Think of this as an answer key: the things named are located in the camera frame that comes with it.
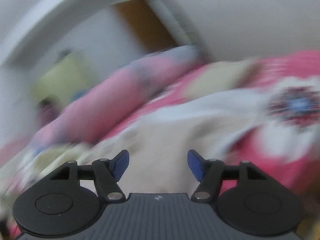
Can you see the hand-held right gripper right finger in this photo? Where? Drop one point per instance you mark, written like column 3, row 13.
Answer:
column 195, row 165

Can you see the folded cream garment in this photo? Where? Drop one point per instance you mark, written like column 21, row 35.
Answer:
column 220, row 80

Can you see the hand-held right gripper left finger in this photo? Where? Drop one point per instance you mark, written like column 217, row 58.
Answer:
column 121, row 165

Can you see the dark wooden door frame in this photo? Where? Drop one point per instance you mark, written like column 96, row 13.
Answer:
column 172, row 17

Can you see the pale yellow wardrobe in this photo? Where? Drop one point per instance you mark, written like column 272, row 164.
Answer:
column 62, row 80

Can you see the pink floral bed blanket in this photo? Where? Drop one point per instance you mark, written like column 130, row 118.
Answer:
column 275, row 165

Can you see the brown wooden door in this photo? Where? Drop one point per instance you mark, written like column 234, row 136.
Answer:
column 145, row 25

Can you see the pink grey rolled quilt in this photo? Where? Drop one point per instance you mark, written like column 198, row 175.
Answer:
column 100, row 105

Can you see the cream fleece garment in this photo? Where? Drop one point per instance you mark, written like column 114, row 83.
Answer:
column 55, row 157

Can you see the beige white checkered sweater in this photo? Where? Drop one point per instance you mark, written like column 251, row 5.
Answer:
column 162, row 135

